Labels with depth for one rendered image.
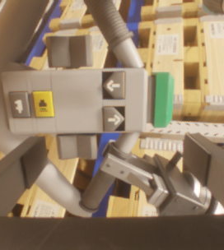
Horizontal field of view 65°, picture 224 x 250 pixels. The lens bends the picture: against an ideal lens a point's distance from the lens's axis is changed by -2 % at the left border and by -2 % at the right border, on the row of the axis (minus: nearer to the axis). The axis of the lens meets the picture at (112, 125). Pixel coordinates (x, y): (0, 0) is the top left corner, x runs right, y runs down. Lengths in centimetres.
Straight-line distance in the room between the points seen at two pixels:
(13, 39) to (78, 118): 14
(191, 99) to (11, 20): 101
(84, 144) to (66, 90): 8
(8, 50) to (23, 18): 5
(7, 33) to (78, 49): 10
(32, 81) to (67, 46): 7
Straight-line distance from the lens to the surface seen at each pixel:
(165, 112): 27
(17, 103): 28
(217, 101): 117
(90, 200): 34
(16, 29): 30
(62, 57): 27
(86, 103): 25
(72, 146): 29
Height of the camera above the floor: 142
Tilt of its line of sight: 16 degrees down
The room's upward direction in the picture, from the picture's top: 94 degrees clockwise
